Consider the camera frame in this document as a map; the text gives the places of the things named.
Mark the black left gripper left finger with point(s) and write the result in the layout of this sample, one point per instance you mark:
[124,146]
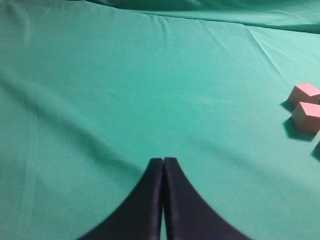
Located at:
[139,216]

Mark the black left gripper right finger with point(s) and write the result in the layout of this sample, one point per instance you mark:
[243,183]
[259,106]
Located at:
[187,216]

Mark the column pink cube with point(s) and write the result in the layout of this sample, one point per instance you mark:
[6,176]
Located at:
[306,117]
[304,92]

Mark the green cloth backdrop and cover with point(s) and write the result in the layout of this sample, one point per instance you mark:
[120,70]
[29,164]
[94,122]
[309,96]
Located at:
[91,90]

